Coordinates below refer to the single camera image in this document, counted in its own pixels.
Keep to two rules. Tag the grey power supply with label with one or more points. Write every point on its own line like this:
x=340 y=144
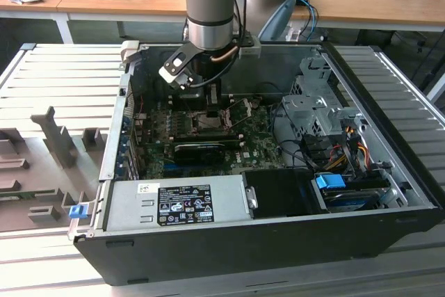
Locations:
x=125 y=206

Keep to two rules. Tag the hard disk with blue label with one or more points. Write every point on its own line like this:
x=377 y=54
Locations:
x=351 y=201

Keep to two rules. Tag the black open PC case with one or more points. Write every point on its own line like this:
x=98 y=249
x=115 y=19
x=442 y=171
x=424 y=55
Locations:
x=208 y=255

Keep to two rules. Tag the black graphics card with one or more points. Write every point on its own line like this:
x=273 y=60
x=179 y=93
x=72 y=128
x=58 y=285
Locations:
x=198 y=154

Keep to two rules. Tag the blue disk carrier tab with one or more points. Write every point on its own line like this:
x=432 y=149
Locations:
x=328 y=182

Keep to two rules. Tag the grey metal drive cage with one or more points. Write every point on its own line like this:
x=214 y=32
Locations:
x=313 y=109

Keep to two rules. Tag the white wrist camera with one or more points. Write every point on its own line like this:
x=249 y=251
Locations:
x=170 y=73

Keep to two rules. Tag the green motherboard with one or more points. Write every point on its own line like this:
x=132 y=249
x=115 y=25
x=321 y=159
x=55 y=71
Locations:
x=257 y=137

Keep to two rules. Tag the black plastic fan shroud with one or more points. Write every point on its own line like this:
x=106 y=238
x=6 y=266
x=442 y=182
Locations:
x=278 y=192

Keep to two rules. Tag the grey parts rack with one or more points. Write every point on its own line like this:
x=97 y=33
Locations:
x=38 y=158

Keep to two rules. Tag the green RAM stick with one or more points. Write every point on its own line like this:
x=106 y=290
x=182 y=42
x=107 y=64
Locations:
x=28 y=194

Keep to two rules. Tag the blue case latch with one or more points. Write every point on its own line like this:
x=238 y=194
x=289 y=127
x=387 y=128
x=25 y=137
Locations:
x=77 y=212

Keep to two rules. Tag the black RAM slot bank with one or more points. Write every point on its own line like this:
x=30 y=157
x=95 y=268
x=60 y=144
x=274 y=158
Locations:
x=208 y=138

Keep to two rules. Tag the CPU socket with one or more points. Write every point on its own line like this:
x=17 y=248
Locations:
x=192 y=126

